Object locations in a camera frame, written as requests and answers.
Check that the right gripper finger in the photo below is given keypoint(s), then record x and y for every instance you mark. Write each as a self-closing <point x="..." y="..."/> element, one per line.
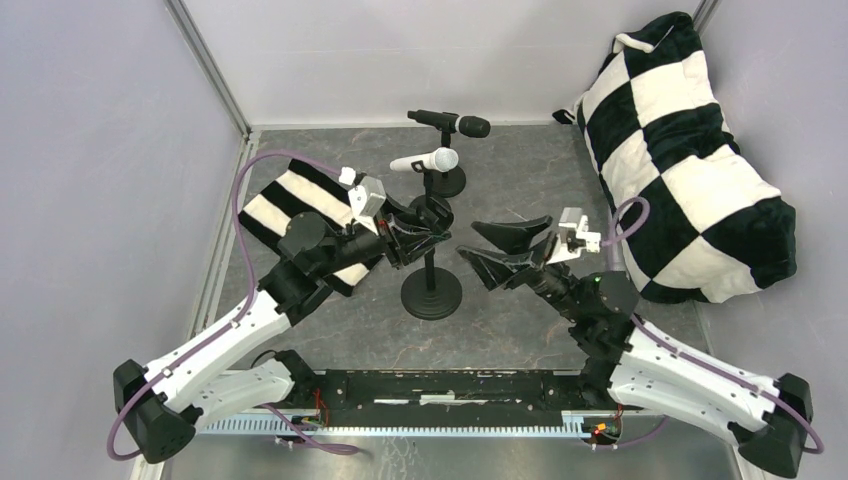
<point x="512" y="238"/>
<point x="499" y="270"/>

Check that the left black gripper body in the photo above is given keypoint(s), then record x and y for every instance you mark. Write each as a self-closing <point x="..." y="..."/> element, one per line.
<point x="392" y="239"/>

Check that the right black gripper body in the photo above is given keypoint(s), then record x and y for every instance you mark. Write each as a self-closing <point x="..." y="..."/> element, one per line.
<point x="530" y="267"/>

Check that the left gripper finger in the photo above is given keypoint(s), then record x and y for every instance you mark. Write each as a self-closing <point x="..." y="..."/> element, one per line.
<point x="410" y="247"/>
<point x="404" y="220"/>

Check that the black mic stand with clip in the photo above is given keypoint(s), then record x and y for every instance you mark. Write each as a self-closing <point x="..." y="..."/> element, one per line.
<point x="450" y="184"/>

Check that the white tube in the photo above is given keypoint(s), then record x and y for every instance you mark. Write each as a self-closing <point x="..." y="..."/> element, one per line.
<point x="442" y="160"/>

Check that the black handheld microphone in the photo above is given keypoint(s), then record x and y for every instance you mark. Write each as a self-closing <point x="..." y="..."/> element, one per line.
<point x="451" y="123"/>

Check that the black mic stand ring holder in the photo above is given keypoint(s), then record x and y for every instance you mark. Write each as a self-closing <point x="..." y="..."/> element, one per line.
<point x="432" y="199"/>

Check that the grey tube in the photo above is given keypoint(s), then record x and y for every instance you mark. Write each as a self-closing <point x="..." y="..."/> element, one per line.
<point x="615" y="258"/>

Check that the black white striped towel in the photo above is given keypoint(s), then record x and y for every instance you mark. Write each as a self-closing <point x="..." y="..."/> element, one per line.
<point x="298" y="212"/>

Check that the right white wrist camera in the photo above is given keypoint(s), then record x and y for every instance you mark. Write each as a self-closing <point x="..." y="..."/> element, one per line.
<point x="574" y="237"/>

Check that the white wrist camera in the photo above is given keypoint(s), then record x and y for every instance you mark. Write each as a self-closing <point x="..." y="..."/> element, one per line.
<point x="366" y="196"/>
<point x="574" y="237"/>

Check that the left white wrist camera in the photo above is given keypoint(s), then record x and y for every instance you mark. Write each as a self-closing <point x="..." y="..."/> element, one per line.
<point x="366" y="196"/>

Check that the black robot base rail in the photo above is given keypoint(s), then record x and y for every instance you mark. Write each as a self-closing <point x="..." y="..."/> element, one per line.
<point x="443" y="398"/>

